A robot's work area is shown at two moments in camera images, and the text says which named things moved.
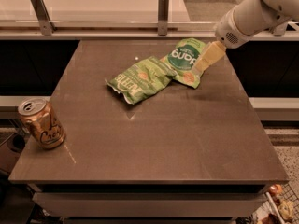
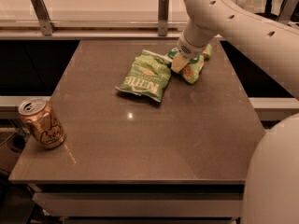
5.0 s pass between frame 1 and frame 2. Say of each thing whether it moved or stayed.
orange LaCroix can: stayed
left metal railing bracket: stayed
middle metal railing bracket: stayed
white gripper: moved
